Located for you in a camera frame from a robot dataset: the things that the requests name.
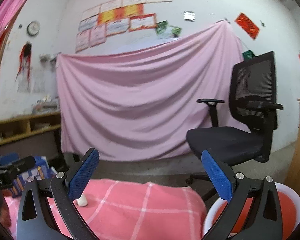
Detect white oval eraser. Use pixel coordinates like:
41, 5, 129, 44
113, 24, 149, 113
76, 194, 88, 207

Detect blue cardboard box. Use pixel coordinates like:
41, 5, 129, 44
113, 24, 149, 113
9, 156, 57, 198

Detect wooden shelf unit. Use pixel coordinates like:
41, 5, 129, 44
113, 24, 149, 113
0, 111, 62, 159

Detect pink plaid tablecloth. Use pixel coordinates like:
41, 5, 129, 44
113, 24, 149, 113
2, 178, 208, 240

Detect black mesh office chair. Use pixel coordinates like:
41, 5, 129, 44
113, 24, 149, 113
186, 51, 283, 167

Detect red white plastic basin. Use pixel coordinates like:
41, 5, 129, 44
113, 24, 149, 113
203, 182, 300, 239

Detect stack of papers on shelf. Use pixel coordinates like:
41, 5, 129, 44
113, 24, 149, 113
32, 95, 60, 114

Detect pink hanging cloth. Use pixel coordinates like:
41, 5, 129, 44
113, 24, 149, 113
56, 21, 247, 161

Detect red tassel wall ornament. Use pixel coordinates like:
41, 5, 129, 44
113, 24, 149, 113
15, 42, 32, 93

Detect green wall sign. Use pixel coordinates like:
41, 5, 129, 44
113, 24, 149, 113
243, 50, 255, 61

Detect round wall clock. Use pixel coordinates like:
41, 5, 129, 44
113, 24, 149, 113
27, 21, 40, 36

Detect red paper wall decoration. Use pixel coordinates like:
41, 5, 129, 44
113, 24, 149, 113
235, 13, 260, 40

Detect green poster on wall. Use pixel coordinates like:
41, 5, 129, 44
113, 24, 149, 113
155, 21, 182, 38

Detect certificates on wall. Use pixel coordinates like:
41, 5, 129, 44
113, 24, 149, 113
75, 0, 172, 52

